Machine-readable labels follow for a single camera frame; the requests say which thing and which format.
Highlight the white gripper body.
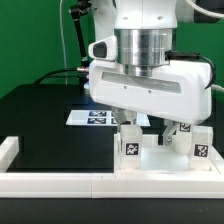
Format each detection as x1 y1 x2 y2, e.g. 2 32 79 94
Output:
88 36 212 125

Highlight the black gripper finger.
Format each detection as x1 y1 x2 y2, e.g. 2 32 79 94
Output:
162 120 179 146
112 108 137 125

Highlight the white square table top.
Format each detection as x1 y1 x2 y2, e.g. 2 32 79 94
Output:
114 134 224 175

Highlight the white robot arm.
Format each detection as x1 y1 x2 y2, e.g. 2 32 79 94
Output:
89 0 215 143

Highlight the white sheet with AprilTags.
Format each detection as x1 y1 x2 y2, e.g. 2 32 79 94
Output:
66 110 151 128

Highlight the white U-shaped obstacle fence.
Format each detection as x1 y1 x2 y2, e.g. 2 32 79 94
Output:
0 137 224 199

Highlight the black cable bundle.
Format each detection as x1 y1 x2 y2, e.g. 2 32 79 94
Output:
32 67 90 85

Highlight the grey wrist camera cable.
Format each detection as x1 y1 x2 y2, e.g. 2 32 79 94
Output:
184 0 224 94

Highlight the white hanging cable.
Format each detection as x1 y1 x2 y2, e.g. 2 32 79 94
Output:
59 0 69 86

